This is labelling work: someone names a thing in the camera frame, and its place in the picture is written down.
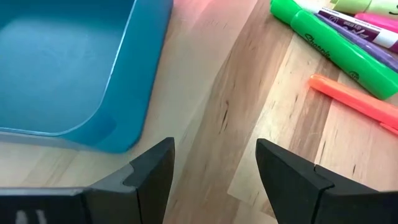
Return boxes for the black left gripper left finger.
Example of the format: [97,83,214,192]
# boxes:
[0,137,176,224]

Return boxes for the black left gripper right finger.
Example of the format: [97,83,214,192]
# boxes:
[255,138,398,224]

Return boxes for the orange slim highlighter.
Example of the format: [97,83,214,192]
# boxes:
[308,73,398,136]

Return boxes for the blue plastic bin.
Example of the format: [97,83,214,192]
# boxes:
[0,0,174,154]

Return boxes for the magenta dry erase marker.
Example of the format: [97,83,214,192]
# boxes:
[294,0,398,54]

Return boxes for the pink slim highlighter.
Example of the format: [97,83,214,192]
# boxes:
[354,12,398,34]

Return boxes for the light green chunky highlighter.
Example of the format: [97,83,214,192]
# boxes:
[330,0,398,19]

